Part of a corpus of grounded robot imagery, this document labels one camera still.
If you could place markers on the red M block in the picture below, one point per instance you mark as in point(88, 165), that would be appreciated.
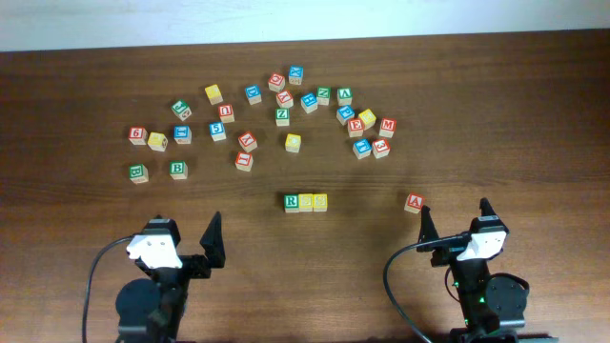
point(387, 127)

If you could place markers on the blue D block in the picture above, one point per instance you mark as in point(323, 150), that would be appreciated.
point(253, 94)

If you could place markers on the blue block left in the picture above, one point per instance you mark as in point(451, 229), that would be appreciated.
point(182, 135)

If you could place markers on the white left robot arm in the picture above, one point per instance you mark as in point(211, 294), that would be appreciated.
point(150, 309)

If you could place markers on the aluminium rail table edge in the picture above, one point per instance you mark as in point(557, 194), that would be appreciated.
point(507, 338)

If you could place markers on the green b block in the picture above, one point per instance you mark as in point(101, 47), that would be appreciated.
point(178, 170)
point(138, 174)

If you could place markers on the blue H block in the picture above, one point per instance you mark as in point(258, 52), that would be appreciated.
point(309, 102)

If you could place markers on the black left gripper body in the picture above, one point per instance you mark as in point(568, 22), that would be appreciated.
point(192, 265)

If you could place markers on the red C block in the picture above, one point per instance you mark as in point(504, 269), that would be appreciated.
point(276, 82)

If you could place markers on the green R block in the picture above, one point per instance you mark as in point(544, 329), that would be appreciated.
point(291, 203)

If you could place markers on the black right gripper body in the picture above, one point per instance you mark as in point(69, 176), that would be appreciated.
point(446, 255)

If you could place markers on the yellow block top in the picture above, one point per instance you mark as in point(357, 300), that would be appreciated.
point(214, 94)

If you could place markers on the red Y block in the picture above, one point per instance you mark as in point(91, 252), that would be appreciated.
point(284, 99)

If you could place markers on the red E block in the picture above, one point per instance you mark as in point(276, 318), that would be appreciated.
point(355, 127)

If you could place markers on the red 3 block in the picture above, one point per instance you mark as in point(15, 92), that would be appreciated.
point(381, 148)

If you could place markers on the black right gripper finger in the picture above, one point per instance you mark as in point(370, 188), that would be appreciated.
point(427, 232)
point(486, 208)

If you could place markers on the blue 5 block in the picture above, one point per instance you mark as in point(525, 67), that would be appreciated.
point(217, 131)

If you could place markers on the red K block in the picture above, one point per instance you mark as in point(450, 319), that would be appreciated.
point(247, 141)

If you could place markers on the green V block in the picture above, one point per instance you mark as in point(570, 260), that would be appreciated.
point(344, 96)

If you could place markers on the yellow block centre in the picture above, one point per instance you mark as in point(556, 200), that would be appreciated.
point(293, 143)

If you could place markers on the green Z block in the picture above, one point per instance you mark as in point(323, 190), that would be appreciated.
point(282, 117)

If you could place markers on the blue X block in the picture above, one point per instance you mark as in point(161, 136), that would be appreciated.
point(296, 74)

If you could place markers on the green J block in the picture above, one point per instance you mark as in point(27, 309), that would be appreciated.
point(181, 110)

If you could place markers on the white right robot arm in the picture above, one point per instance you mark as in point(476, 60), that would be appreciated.
point(492, 305)

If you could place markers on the yellow block far left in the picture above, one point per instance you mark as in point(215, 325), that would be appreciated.
point(157, 141)

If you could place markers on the red 6 block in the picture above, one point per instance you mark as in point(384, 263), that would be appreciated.
point(138, 136)

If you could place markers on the green N block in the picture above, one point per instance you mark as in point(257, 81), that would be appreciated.
point(323, 96)

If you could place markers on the red U block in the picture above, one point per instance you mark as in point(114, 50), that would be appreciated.
point(226, 113)

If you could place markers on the blue P block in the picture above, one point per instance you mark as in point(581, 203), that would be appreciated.
point(344, 114)

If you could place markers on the blue F block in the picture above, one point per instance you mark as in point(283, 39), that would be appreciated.
point(362, 148)

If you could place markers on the red A block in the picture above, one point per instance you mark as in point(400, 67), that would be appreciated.
point(414, 203)

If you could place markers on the yellow S block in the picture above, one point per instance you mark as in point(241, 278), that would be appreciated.
point(306, 202)
point(320, 202)

